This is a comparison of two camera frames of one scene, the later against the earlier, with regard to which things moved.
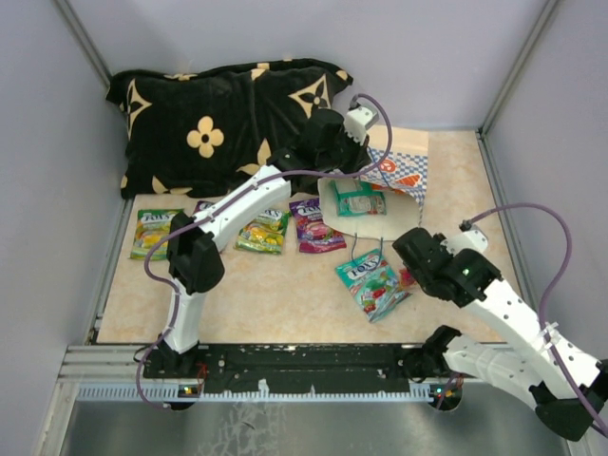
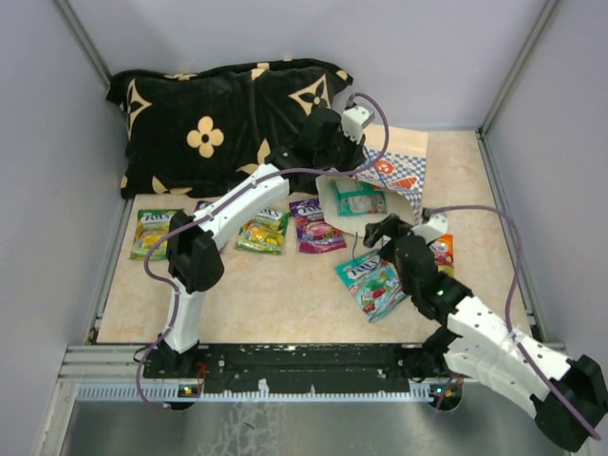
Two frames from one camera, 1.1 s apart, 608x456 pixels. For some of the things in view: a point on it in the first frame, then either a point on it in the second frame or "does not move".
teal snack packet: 355,197 does not move
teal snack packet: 372,283 does not move
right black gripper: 438,238 -> 389,226
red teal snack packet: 313,234 does not move
